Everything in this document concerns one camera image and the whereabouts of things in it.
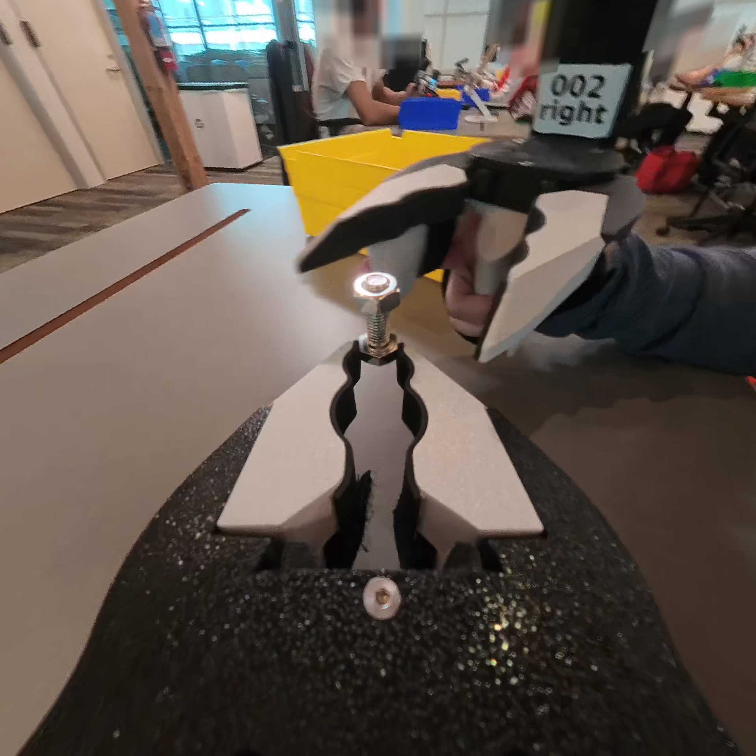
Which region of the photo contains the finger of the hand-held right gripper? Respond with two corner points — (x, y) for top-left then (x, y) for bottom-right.
(475, 192), (609, 364)
(298, 162), (471, 280)

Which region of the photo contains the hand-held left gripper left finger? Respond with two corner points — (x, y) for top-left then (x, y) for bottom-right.
(217, 341), (372, 550)

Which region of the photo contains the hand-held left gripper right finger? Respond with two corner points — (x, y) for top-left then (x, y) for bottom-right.
(395, 344), (544, 559)

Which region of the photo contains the yellow plastic bin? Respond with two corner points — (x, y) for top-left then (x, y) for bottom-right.
(276, 129), (494, 284)

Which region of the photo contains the silver hex bolt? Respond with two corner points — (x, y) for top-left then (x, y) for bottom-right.
(353, 271), (402, 345)

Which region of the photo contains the silver hex nut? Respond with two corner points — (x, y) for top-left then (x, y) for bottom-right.
(357, 334), (399, 362)

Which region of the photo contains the person's right forearm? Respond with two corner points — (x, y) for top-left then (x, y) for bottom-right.
(534, 233), (756, 376)

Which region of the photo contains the person's right hand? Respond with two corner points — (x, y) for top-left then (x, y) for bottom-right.
(442, 213), (503, 340)

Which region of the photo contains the blue plastic bin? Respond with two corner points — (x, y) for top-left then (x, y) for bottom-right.
(398, 97), (464, 132)

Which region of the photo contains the red bag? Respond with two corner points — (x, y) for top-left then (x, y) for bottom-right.
(635, 145), (700, 196)

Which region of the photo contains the black high-back chair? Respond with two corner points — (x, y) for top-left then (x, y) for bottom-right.
(266, 40), (320, 143)

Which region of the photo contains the black office chair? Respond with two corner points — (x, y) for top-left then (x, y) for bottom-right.
(667, 100), (756, 237)

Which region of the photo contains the white recycling bin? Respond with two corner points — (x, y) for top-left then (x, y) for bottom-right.
(177, 83), (263, 172)

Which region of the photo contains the red fire extinguisher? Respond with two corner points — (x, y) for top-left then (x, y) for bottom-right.
(146, 9), (179, 73)

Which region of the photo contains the cream door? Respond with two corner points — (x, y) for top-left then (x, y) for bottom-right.
(15, 0), (165, 189)
(0, 24), (83, 215)

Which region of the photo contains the wooden post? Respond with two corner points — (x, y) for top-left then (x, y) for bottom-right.
(112, 0), (209, 191)

